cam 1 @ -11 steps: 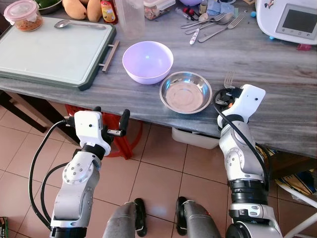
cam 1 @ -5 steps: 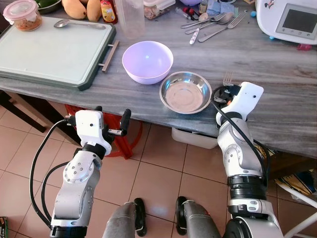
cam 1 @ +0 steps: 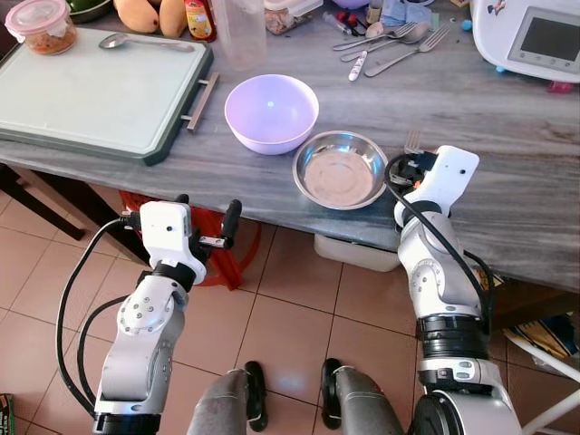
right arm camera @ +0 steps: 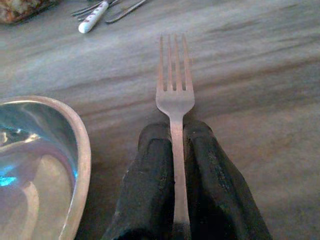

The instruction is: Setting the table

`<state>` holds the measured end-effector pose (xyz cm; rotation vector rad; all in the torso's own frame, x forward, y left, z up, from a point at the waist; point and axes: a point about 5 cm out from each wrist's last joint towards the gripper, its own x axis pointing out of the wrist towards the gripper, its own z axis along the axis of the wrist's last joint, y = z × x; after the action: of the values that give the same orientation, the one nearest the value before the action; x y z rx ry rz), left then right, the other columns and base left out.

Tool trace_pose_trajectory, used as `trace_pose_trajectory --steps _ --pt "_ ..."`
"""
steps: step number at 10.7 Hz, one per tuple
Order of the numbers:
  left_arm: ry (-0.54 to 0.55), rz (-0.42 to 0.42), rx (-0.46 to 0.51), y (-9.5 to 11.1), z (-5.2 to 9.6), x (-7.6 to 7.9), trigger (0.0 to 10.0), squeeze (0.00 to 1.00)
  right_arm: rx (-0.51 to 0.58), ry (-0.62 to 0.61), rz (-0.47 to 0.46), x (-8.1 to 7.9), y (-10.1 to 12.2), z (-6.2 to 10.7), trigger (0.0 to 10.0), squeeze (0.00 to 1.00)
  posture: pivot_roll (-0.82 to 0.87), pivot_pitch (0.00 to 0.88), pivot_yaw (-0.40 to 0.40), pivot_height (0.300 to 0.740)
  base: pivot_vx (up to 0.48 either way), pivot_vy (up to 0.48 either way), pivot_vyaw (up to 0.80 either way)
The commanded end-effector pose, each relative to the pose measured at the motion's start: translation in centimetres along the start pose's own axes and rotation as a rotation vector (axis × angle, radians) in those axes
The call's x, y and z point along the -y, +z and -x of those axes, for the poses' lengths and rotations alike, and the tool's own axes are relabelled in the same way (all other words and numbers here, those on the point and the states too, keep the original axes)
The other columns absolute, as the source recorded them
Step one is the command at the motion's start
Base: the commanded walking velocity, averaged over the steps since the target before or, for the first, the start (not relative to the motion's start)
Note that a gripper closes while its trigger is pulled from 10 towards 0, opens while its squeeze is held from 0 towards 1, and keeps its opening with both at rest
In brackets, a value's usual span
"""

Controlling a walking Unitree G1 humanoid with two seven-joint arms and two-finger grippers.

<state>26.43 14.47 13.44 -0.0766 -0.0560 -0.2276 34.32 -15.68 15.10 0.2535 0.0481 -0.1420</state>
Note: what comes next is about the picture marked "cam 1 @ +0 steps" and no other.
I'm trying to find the red plastic stool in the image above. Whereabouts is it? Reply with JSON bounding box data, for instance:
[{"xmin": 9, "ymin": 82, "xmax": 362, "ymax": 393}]
[{"xmin": 118, "ymin": 189, "xmax": 265, "ymax": 292}]

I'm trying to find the stainless steel bowl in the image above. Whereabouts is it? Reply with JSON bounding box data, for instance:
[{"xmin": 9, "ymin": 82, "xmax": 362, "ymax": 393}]
[{"xmin": 292, "ymin": 130, "xmax": 390, "ymax": 211}]

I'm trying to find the white plastic box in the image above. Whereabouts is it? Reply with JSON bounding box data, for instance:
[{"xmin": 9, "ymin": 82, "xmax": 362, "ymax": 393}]
[{"xmin": 314, "ymin": 233, "xmax": 403, "ymax": 274}]

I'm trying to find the purple plastic bowl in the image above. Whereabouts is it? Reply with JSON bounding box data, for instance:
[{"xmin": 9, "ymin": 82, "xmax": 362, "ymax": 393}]
[{"xmin": 224, "ymin": 74, "xmax": 320, "ymax": 156}]

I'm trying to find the long steel fork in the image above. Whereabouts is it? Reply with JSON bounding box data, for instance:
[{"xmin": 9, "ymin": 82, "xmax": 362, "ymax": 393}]
[{"xmin": 362, "ymin": 25, "xmax": 452, "ymax": 79}]

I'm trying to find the large steel spoon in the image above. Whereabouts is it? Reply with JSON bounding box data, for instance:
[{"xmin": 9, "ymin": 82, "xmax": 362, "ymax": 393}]
[{"xmin": 340, "ymin": 23, "xmax": 432, "ymax": 63}]

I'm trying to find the pale green cutting board tray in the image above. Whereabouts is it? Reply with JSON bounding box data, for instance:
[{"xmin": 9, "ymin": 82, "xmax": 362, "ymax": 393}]
[{"xmin": 0, "ymin": 26, "xmax": 220, "ymax": 167}]

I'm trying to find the thin steel fork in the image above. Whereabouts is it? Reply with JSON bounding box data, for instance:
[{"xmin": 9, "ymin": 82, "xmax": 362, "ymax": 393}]
[{"xmin": 331, "ymin": 23, "xmax": 419, "ymax": 52}]

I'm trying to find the black left robot foot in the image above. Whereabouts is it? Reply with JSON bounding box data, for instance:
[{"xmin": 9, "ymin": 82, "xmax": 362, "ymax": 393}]
[{"xmin": 242, "ymin": 361, "xmax": 269, "ymax": 433}]

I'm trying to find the blue cloth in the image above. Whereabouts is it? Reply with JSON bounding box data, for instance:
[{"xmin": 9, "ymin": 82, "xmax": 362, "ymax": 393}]
[{"xmin": 380, "ymin": 0, "xmax": 432, "ymax": 27}]

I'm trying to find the white kitchen appliance with screen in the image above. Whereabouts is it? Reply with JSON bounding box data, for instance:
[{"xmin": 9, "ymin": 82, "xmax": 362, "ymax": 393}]
[{"xmin": 471, "ymin": 0, "xmax": 580, "ymax": 85}]

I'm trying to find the clear plastic cup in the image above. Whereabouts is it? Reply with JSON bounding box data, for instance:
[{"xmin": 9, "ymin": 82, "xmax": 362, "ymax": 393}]
[{"xmin": 217, "ymin": 0, "xmax": 269, "ymax": 73}]

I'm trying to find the red yellow labelled bottle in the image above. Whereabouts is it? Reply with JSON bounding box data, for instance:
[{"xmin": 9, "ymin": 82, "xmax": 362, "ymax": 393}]
[{"xmin": 184, "ymin": 0, "xmax": 218, "ymax": 43}]

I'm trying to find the small orange mango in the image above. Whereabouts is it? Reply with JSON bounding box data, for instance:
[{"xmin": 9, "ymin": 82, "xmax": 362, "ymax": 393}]
[{"xmin": 159, "ymin": 0, "xmax": 189, "ymax": 39}]

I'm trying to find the large orange mango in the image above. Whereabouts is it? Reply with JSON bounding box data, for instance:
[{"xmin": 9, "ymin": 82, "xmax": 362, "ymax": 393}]
[{"xmin": 113, "ymin": 0, "xmax": 163, "ymax": 34}]

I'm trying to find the clear lidded food box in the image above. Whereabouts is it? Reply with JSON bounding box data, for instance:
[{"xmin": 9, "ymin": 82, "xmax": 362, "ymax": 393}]
[{"xmin": 264, "ymin": 0, "xmax": 324, "ymax": 36}]

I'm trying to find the yellow black patterned cloth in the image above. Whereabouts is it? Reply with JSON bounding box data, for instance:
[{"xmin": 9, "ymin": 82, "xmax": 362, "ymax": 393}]
[{"xmin": 510, "ymin": 312, "xmax": 580, "ymax": 361}]

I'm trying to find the dark green bowl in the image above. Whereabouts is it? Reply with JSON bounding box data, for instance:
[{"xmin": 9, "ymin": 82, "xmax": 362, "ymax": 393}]
[{"xmin": 67, "ymin": 0, "xmax": 115, "ymax": 24}]

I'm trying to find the red-lidded plastic food container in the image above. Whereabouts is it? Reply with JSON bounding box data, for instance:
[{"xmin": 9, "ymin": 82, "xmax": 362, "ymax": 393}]
[{"xmin": 5, "ymin": 0, "xmax": 79, "ymax": 56}]

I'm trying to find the grey right robot leg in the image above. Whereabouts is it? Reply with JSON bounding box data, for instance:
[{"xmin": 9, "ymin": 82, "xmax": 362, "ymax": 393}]
[{"xmin": 334, "ymin": 366, "xmax": 405, "ymax": 435}]

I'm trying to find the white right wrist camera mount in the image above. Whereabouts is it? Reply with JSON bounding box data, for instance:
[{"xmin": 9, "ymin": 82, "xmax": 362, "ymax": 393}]
[{"xmin": 404, "ymin": 145, "xmax": 480, "ymax": 228}]

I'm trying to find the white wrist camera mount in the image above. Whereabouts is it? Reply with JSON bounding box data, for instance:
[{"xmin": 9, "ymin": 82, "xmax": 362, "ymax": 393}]
[
  {"xmin": 138, "ymin": 201, "xmax": 208, "ymax": 284},
  {"xmin": 404, "ymin": 145, "xmax": 480, "ymax": 228}
]

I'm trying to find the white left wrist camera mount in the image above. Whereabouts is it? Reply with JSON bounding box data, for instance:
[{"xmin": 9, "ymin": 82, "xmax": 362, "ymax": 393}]
[{"xmin": 138, "ymin": 201, "xmax": 208, "ymax": 284}]

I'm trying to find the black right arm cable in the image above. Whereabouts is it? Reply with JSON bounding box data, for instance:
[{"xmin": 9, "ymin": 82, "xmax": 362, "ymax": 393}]
[{"xmin": 383, "ymin": 152, "xmax": 496, "ymax": 329}]

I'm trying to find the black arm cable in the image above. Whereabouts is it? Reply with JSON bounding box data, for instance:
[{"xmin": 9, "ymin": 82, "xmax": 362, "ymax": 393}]
[
  {"xmin": 383, "ymin": 152, "xmax": 496, "ymax": 329},
  {"xmin": 55, "ymin": 216, "xmax": 148, "ymax": 418}
]

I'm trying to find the white-handled knife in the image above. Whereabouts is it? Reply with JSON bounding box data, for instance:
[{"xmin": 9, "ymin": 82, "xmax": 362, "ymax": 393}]
[{"xmin": 348, "ymin": 50, "xmax": 371, "ymax": 83}]

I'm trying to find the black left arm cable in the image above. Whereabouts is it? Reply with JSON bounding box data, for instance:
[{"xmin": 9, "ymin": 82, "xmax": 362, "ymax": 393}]
[{"xmin": 55, "ymin": 216, "xmax": 148, "ymax": 418}]

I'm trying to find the white metal chair frame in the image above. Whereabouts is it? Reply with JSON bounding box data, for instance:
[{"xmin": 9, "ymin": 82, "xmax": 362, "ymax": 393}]
[{"xmin": 504, "ymin": 330, "xmax": 580, "ymax": 435}]

